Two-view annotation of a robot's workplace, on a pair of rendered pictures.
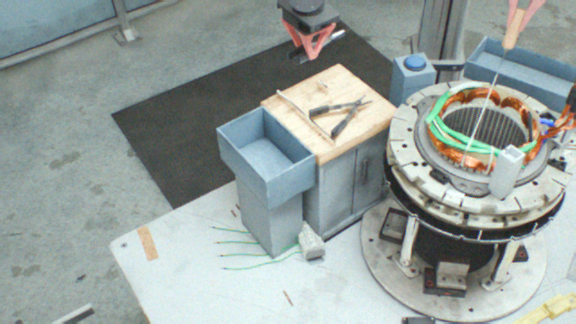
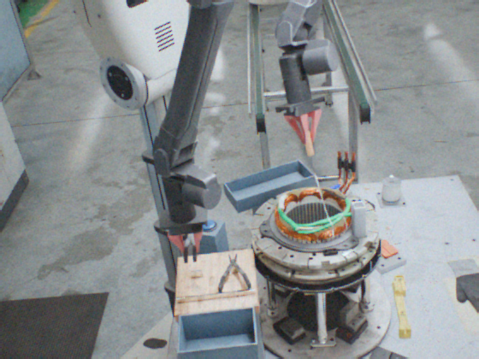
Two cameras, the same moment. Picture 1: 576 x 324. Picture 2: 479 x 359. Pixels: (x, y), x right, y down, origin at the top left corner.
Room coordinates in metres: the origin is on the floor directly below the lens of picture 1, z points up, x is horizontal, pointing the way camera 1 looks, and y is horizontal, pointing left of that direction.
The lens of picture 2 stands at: (0.17, 0.73, 2.02)
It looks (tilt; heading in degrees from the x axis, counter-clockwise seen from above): 33 degrees down; 306
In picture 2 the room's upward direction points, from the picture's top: 8 degrees counter-clockwise
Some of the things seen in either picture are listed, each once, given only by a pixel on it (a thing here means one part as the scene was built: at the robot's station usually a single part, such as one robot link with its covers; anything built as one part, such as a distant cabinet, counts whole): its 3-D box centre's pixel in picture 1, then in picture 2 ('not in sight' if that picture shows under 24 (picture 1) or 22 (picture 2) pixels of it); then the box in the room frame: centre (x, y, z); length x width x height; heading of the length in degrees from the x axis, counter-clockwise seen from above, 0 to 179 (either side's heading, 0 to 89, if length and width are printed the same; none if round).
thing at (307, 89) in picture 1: (329, 111); (216, 283); (0.87, -0.08, 1.05); 0.20 x 0.19 x 0.02; 124
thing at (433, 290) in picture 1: (444, 282); (351, 328); (0.62, -0.30, 0.81); 0.08 x 0.05 x 0.02; 80
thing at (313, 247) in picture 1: (309, 239); not in sight; (0.74, -0.04, 0.80); 0.10 x 0.05 x 0.04; 15
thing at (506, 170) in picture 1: (506, 173); (358, 219); (0.62, -0.34, 1.14); 0.03 x 0.03 x 0.09; 38
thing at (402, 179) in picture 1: (409, 184); (314, 273); (0.67, -0.21, 1.06); 0.09 x 0.04 x 0.01; 38
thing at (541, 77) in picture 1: (516, 118); (273, 218); (0.97, -0.51, 0.92); 0.25 x 0.11 x 0.28; 53
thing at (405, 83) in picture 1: (408, 107); (214, 261); (1.03, -0.28, 0.91); 0.07 x 0.07 x 0.25; 11
